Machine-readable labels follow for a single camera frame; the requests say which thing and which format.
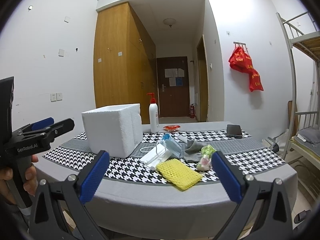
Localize green tissue pack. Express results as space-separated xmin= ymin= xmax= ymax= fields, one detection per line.
xmin=196 ymin=145 xmax=216 ymax=171

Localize yellow foam net sleeve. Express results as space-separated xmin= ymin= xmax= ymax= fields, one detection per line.
xmin=156 ymin=159 xmax=202 ymax=191

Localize grey sock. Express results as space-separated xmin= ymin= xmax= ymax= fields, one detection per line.
xmin=183 ymin=140 xmax=205 ymax=163

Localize white foam tube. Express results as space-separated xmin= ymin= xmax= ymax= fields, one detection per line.
xmin=177 ymin=135 xmax=188 ymax=144

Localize person left hand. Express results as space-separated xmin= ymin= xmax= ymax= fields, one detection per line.
xmin=0 ymin=155 xmax=39 ymax=205

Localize white styrofoam box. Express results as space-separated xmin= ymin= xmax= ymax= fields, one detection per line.
xmin=82 ymin=103 xmax=143 ymax=158

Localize wooden wardrobe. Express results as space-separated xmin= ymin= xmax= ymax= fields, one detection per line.
xmin=93 ymin=2 xmax=158 ymax=124

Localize grey folded blanket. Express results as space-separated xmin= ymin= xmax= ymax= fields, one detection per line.
xmin=298 ymin=127 xmax=320 ymax=144

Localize white pump lotion bottle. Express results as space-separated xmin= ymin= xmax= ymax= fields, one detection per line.
xmin=147 ymin=93 xmax=159 ymax=134

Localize black smartphone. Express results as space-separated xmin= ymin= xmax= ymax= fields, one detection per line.
xmin=226 ymin=124 xmax=243 ymax=139

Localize houndstooth table runner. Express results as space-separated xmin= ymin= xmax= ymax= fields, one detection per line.
xmin=43 ymin=128 xmax=286 ymax=186

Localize red snack packet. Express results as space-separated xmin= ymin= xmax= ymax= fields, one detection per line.
xmin=163 ymin=125 xmax=180 ymax=133

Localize dark brown entrance door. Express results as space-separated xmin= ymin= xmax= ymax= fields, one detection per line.
xmin=157 ymin=56 xmax=190 ymax=118

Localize red fire extinguisher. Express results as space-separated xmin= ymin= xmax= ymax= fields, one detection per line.
xmin=189 ymin=104 xmax=195 ymax=118

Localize ceiling lamp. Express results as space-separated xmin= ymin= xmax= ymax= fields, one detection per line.
xmin=163 ymin=18 xmax=176 ymax=28

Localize red hanging bags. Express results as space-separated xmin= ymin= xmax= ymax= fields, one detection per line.
xmin=228 ymin=45 xmax=264 ymax=92

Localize metal bunk bed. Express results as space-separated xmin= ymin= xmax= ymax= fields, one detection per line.
xmin=276 ymin=11 xmax=319 ymax=204

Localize wall socket pair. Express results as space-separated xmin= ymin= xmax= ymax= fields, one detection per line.
xmin=50 ymin=93 xmax=63 ymax=102

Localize white wall switch plate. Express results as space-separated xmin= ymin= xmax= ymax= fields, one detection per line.
xmin=58 ymin=49 xmax=65 ymax=57

